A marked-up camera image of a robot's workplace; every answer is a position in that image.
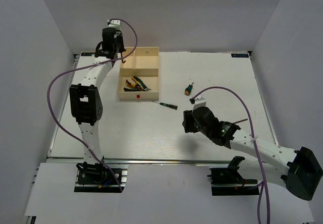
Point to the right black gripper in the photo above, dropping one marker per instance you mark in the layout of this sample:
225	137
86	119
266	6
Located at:
188	121

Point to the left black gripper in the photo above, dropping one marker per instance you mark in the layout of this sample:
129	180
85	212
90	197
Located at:
119	37

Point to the small yellow-black pliers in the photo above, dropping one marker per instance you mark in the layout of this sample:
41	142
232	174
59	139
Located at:
129	84

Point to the large yellow-black needle-nose pliers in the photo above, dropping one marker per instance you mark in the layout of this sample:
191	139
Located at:
135	81

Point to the green handled cutters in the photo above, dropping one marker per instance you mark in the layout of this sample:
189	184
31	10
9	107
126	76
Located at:
143	86

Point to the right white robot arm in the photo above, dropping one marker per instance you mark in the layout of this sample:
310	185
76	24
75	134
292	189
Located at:
297	170

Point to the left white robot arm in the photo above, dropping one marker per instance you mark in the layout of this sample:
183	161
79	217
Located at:
86	105

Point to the slim black green screwdriver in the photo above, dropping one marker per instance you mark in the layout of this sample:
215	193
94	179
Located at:
167	105

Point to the stubby green orange screwdriver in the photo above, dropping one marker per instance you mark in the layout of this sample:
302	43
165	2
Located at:
189	89

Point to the cream compartment tray box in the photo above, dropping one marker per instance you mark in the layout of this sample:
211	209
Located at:
143	63

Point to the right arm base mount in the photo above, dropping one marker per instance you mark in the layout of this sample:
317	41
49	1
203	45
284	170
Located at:
226	181

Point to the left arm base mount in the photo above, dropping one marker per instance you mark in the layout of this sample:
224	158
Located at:
96	178

